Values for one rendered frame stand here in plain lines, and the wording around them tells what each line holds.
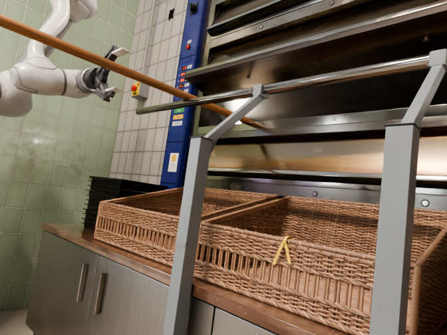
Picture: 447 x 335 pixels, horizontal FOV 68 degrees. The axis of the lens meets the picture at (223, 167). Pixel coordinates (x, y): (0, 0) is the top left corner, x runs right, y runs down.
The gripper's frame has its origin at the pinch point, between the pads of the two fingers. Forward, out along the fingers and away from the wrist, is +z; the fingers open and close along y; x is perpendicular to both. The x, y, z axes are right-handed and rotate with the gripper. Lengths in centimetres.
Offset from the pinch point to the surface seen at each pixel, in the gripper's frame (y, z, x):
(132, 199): 43, -27, -28
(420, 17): -21, 76, -50
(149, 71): -42, -89, -64
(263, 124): 3, 13, -64
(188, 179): 35, 38, -4
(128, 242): 58, -2, -15
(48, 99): -10, -122, -15
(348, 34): -21, 55, -49
